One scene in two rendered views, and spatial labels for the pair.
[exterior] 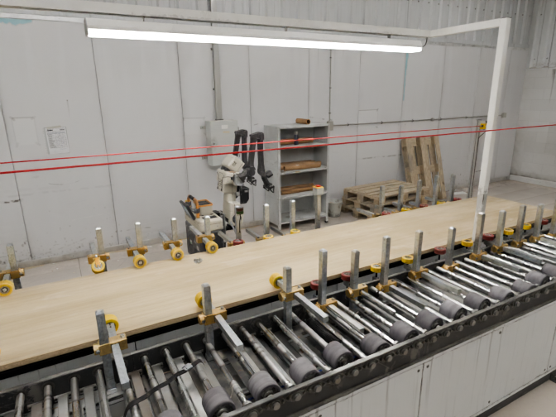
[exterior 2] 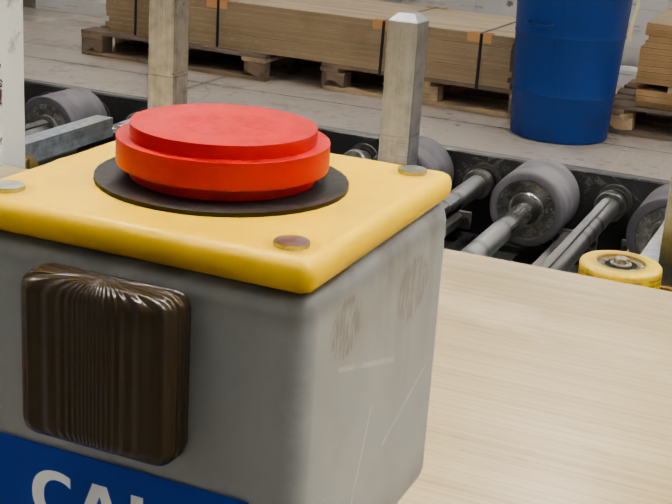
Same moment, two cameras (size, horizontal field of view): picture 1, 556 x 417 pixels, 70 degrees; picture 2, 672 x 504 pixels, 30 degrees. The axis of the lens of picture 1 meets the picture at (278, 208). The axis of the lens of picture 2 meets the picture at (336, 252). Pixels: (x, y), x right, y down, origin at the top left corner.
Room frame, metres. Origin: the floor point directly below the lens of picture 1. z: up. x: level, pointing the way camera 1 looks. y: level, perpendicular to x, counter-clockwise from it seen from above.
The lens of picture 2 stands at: (3.48, -0.16, 1.28)
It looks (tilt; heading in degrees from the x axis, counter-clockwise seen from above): 18 degrees down; 231
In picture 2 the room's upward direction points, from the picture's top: 4 degrees clockwise
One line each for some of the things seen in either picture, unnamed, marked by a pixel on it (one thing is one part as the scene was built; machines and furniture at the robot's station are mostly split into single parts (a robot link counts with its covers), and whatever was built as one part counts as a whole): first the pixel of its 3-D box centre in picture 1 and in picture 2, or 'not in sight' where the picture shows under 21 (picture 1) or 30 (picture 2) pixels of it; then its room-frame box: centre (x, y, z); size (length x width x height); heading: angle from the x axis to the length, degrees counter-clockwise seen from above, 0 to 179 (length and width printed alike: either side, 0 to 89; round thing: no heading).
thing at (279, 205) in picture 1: (296, 175); not in sight; (6.06, -0.30, 0.78); 0.90 x 0.45 x 1.55; 119
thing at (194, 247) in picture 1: (207, 232); not in sight; (3.99, 0.76, 0.59); 0.55 x 0.34 x 0.83; 28
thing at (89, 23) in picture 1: (285, 39); not in sight; (2.82, -0.07, 2.34); 2.40 x 0.12 x 0.08; 119
